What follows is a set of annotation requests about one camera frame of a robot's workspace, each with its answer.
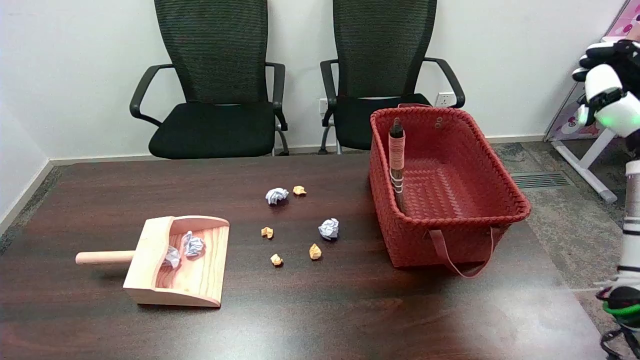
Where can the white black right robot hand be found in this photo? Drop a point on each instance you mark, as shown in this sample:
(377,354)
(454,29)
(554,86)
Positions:
(607,107)

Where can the red woven basket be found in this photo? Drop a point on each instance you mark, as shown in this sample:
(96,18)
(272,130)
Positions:
(450,235)

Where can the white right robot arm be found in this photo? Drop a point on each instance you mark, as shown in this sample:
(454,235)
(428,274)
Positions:
(631,215)

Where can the pink owl print panel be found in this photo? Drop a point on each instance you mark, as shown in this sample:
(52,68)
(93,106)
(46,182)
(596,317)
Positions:
(567,120)

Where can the metal floor vent grille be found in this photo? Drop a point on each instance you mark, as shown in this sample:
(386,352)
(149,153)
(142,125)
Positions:
(540,180)

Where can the black mesh office chair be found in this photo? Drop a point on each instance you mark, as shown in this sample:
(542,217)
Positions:
(380,45)
(210,130)

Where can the white crumpled paper ball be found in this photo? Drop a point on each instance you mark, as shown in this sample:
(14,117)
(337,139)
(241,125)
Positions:
(276,195)
(171,257)
(329,228)
(193,245)

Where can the orange crumpled paper ball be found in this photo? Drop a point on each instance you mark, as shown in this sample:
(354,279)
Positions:
(299,190)
(267,232)
(276,259)
(315,251)

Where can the wooden dustpan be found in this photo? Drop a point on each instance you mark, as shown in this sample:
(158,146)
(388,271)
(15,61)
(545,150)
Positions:
(195,280)

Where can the white wall socket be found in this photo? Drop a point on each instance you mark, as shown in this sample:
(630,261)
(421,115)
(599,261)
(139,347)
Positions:
(323,106)
(444,99)

